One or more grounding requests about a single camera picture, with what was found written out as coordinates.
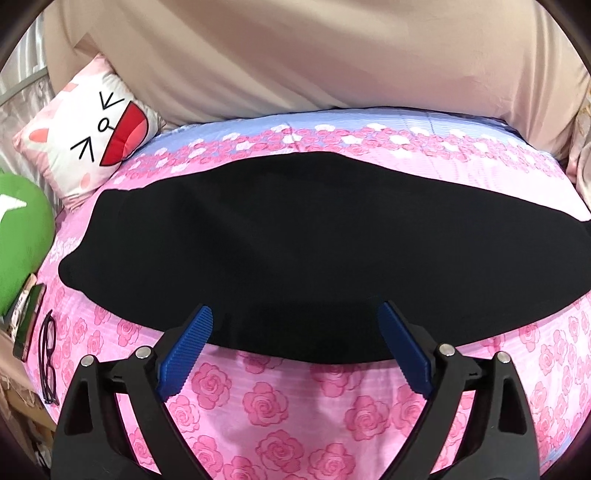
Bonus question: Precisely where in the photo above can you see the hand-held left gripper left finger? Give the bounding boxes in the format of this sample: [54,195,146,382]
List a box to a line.
[55,305,215,480]

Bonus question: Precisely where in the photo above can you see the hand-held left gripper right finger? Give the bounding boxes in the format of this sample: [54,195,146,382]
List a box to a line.
[376,300,542,480]

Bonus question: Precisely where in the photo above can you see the black pants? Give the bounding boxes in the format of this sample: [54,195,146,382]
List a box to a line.
[59,150,591,365]

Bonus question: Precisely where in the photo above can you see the pink rose bedsheet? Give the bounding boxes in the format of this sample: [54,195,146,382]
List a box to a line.
[28,107,591,480]

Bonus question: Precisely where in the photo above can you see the dark framed eyeglasses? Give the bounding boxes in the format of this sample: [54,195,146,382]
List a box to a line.
[38,310,61,406]

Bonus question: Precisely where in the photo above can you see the smartphone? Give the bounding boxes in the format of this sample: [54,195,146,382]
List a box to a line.
[12,282,47,361]

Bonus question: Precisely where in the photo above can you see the green plush cushion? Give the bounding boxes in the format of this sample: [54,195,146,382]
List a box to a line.
[0,173,56,319]

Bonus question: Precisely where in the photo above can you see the cat face pillow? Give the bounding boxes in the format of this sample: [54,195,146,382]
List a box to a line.
[13,53,167,210]

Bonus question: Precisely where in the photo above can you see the pale floral cloth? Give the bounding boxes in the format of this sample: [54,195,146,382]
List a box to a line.
[566,92,591,204]

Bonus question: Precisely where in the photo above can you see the white satin curtain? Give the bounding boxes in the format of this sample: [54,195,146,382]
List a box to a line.
[0,65,61,208]

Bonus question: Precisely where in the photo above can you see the beige backdrop cloth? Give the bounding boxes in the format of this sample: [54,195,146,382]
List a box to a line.
[44,0,591,160]

